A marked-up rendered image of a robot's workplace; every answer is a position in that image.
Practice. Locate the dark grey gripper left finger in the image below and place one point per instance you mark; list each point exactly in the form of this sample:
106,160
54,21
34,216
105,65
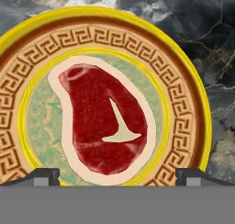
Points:
45,174

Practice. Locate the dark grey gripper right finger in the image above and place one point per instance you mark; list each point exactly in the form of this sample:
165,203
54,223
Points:
189,174

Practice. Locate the raw red steak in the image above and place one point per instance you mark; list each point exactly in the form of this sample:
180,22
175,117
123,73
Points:
95,111

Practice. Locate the yellow-rimmed patterned plate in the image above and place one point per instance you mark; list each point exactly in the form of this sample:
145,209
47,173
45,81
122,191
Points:
180,90

